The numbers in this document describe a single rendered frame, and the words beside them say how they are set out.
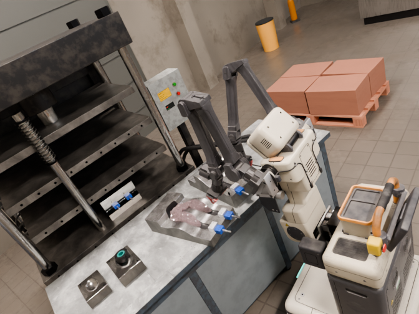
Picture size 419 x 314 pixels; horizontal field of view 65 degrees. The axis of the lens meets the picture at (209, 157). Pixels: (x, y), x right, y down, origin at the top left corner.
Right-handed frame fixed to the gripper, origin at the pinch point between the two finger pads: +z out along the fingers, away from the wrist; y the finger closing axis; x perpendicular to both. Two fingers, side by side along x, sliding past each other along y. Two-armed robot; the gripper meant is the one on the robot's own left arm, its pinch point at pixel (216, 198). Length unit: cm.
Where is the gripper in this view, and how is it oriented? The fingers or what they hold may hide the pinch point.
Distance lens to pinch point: 181.1
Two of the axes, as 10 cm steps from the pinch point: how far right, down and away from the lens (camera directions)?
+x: 8.3, 4.2, -3.7
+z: -0.1, 6.8, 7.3
